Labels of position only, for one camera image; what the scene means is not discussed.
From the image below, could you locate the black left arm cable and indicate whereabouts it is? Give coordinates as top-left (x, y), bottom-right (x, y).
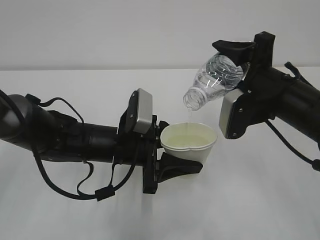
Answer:
top-left (24, 93), bottom-right (143, 202)

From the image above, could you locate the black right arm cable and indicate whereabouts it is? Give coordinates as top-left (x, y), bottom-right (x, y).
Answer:
top-left (264, 61), bottom-right (320, 172)

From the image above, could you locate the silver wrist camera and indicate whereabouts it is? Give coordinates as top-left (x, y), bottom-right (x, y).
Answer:
top-left (218, 88), bottom-right (266, 140)
top-left (118, 88), bottom-right (153, 134)

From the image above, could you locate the white paper cup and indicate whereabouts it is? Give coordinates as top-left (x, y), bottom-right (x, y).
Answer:
top-left (159, 122), bottom-right (218, 164)

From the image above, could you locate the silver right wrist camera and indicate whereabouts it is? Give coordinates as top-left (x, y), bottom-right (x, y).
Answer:
top-left (218, 88), bottom-right (266, 140)

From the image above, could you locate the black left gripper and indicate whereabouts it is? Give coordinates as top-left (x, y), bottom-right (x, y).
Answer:
top-left (113, 114), bottom-right (203, 194)

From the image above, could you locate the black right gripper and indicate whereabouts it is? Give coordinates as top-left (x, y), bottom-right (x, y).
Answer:
top-left (212, 31), bottom-right (294, 125)

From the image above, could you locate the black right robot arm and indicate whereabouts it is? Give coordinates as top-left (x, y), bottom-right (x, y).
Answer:
top-left (212, 31), bottom-right (320, 143)

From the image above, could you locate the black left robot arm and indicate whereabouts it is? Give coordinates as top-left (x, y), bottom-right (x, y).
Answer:
top-left (0, 89), bottom-right (203, 201)

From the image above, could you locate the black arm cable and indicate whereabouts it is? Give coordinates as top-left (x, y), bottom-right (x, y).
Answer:
top-left (264, 61), bottom-right (320, 172)
top-left (24, 93), bottom-right (143, 202)

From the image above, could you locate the clear green-label water bottle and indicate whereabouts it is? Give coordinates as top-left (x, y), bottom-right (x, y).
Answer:
top-left (183, 53), bottom-right (250, 111)

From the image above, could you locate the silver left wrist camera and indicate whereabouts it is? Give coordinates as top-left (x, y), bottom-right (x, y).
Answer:
top-left (118, 88), bottom-right (153, 134)

